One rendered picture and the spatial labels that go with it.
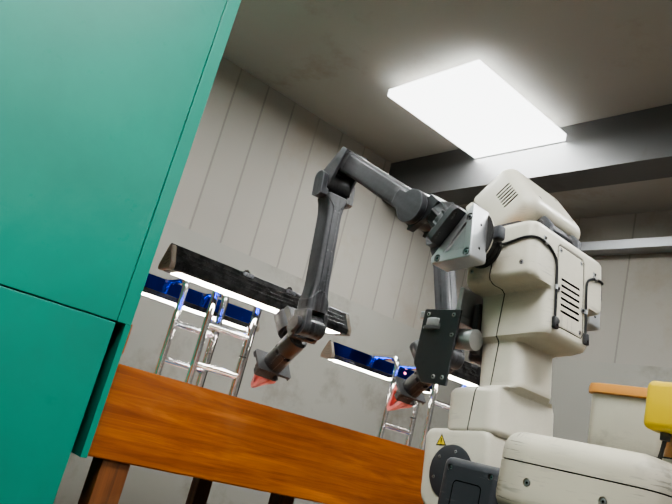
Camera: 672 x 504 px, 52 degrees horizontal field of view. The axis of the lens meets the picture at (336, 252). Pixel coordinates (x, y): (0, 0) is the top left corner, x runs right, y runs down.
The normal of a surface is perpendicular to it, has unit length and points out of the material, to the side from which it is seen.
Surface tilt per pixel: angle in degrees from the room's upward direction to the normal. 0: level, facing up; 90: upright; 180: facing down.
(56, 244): 90
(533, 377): 82
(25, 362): 90
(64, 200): 90
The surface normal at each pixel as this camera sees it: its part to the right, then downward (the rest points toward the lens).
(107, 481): 0.59, -0.07
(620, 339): -0.73, -0.36
